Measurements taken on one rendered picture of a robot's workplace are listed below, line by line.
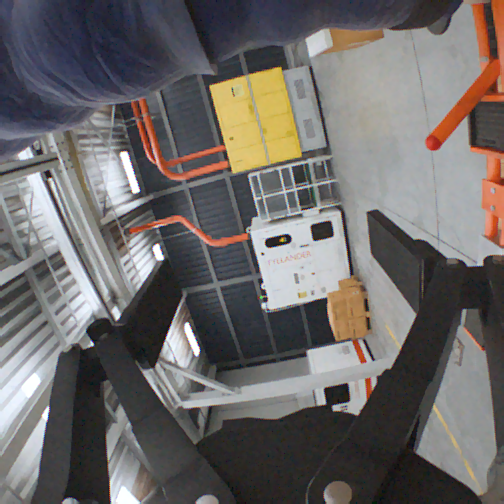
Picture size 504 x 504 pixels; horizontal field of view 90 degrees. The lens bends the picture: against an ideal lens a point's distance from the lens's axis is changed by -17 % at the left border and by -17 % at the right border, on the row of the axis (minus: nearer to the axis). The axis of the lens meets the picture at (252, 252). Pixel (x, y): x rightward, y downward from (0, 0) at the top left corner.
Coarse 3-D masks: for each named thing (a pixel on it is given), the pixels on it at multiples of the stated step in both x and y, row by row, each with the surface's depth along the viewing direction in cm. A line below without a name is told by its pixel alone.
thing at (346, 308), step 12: (348, 288) 705; (360, 288) 686; (336, 300) 675; (348, 300) 671; (360, 300) 670; (336, 312) 685; (348, 312) 682; (360, 312) 680; (336, 324) 699; (348, 324) 698; (360, 324) 691; (336, 336) 710; (348, 336) 709; (360, 336) 704
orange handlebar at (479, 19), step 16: (496, 0) 25; (480, 16) 29; (496, 16) 26; (480, 32) 30; (496, 32) 27; (480, 48) 31; (480, 64) 32; (496, 80) 32; (496, 160) 36; (496, 176) 37; (496, 192) 37; (496, 208) 38; (496, 224) 41
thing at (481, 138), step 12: (492, 96) 30; (480, 108) 35; (492, 108) 32; (468, 120) 38; (480, 120) 36; (492, 120) 33; (468, 132) 38; (480, 132) 37; (492, 132) 34; (480, 144) 37; (492, 144) 35; (492, 156) 34
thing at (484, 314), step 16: (496, 256) 10; (496, 272) 10; (496, 288) 9; (496, 304) 8; (480, 320) 11; (496, 320) 8; (496, 336) 8; (496, 352) 8; (496, 368) 8; (496, 384) 7; (496, 400) 7; (496, 416) 7; (496, 432) 7; (496, 448) 6
